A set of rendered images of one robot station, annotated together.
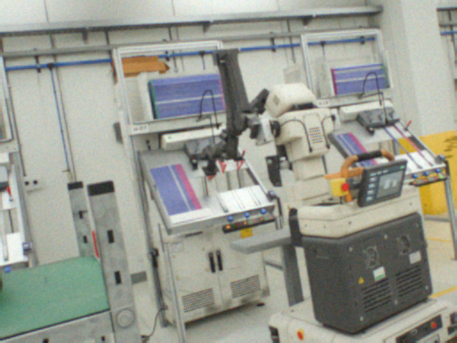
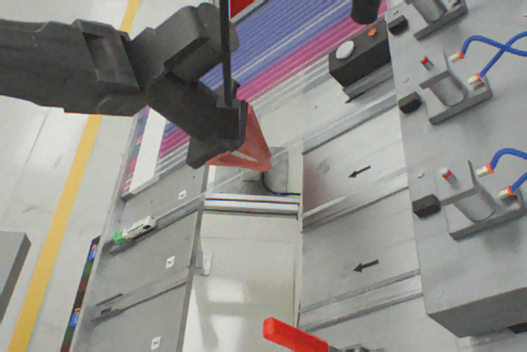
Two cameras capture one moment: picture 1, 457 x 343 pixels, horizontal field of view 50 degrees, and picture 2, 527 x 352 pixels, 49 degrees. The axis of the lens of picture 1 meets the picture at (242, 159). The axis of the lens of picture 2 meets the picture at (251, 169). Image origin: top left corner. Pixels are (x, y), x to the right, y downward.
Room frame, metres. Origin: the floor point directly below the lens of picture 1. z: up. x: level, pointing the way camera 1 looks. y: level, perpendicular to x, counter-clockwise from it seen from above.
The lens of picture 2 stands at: (3.36, -0.18, 1.48)
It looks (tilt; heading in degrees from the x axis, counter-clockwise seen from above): 50 degrees down; 117
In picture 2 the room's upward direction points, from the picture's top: straight up
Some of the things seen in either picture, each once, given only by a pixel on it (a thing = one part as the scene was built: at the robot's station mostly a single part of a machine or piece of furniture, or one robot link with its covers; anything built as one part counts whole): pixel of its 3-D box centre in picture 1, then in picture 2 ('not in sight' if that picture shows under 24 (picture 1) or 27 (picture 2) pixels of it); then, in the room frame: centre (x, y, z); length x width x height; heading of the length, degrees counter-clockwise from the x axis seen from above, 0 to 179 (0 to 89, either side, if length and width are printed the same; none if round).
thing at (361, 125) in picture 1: (372, 183); not in sight; (3.93, -1.00, 0.65); 1.01 x 0.73 x 1.29; 23
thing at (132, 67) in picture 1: (154, 65); not in sight; (3.66, 0.53, 1.82); 0.68 x 0.30 x 0.20; 113
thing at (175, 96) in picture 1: (186, 96); not in sight; (3.43, 0.31, 1.52); 0.51 x 0.13 x 0.27; 113
